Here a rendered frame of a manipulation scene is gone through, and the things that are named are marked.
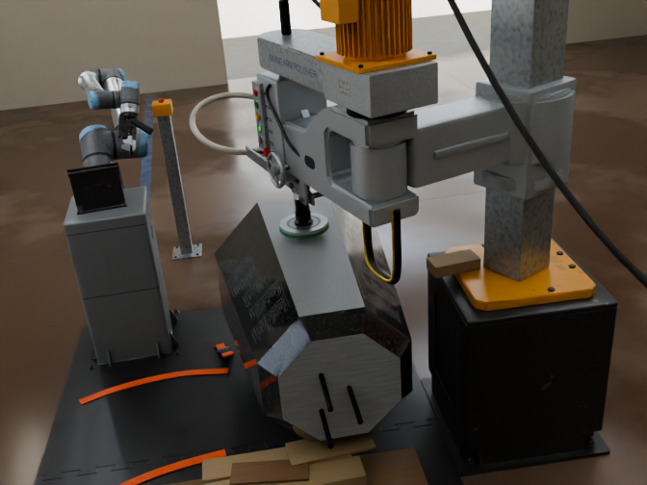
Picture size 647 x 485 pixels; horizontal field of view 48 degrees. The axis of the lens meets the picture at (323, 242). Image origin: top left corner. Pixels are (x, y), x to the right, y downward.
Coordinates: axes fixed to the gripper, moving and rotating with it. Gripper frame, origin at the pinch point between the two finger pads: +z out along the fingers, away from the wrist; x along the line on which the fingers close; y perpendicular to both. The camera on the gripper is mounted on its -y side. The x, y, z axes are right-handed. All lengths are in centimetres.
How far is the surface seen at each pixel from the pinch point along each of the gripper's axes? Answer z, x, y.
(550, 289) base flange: 69, 130, -146
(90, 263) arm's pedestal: 53, -20, 18
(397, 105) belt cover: 15, 169, -62
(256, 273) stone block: 61, 61, -47
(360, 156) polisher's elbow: 27, 148, -59
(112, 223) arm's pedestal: 33.7, -8.0, 8.5
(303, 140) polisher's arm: 13, 110, -52
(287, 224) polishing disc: 39, 60, -61
